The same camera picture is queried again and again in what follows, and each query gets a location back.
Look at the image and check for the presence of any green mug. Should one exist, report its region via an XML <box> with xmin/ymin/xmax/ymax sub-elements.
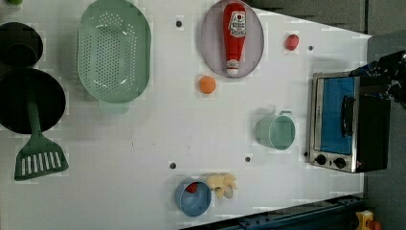
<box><xmin>255</xmin><ymin>110</ymin><xmax>296</xmax><ymax>150</ymax></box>

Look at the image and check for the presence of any orange toy fruit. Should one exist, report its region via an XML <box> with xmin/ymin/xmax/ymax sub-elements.
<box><xmin>199</xmin><ymin>76</ymin><xmax>216</xmax><ymax>94</ymax></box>

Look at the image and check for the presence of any cream plush toy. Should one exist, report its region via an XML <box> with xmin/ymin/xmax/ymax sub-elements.
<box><xmin>206</xmin><ymin>172</ymin><xmax>237</xmax><ymax>199</ymax></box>

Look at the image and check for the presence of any small red toy in bowl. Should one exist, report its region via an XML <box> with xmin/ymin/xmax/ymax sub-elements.
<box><xmin>186</xmin><ymin>182</ymin><xmax>198</xmax><ymax>194</ymax></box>

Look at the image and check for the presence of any grey round plate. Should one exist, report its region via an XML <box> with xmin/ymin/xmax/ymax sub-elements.
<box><xmin>200</xmin><ymin>0</ymin><xmax>264</xmax><ymax>78</ymax></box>

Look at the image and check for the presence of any blue bowl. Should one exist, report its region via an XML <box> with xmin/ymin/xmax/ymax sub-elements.
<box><xmin>174</xmin><ymin>178</ymin><xmax>212</xmax><ymax>218</ymax></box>

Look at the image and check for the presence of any red ketchup bottle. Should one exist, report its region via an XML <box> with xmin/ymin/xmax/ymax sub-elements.
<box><xmin>222</xmin><ymin>2</ymin><xmax>246</xmax><ymax>76</ymax></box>

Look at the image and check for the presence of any red strawberry toy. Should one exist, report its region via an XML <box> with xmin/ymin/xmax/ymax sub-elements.
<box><xmin>285</xmin><ymin>34</ymin><xmax>300</xmax><ymax>51</ymax></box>

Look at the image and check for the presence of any green perforated colander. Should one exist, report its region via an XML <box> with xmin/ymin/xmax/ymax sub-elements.
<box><xmin>77</xmin><ymin>0</ymin><xmax>151</xmax><ymax>114</ymax></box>

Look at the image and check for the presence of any silver black toaster oven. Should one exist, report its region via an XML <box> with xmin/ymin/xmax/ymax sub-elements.
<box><xmin>308</xmin><ymin>72</ymin><xmax>391</xmax><ymax>173</ymax></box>

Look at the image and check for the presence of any green slotted spatula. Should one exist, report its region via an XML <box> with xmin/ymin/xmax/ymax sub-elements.
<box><xmin>14</xmin><ymin>102</ymin><xmax>69</xmax><ymax>181</ymax></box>

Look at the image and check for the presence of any large black pan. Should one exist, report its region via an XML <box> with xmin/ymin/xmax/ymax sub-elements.
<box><xmin>0</xmin><ymin>68</ymin><xmax>66</xmax><ymax>134</ymax></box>

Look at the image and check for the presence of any yellow red clamp object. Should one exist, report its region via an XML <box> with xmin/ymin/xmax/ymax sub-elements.
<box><xmin>355</xmin><ymin>210</ymin><xmax>382</xmax><ymax>230</ymax></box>

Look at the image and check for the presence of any small black pot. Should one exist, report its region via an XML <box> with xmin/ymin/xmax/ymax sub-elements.
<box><xmin>0</xmin><ymin>22</ymin><xmax>43</xmax><ymax>67</ymax></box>

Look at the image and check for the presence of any small green object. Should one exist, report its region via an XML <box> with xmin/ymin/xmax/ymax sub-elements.
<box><xmin>6</xmin><ymin>0</ymin><xmax>24</xmax><ymax>6</ymax></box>

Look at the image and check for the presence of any blue metal frame rail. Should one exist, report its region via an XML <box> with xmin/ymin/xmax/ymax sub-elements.
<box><xmin>181</xmin><ymin>195</ymin><xmax>366</xmax><ymax>230</ymax></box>

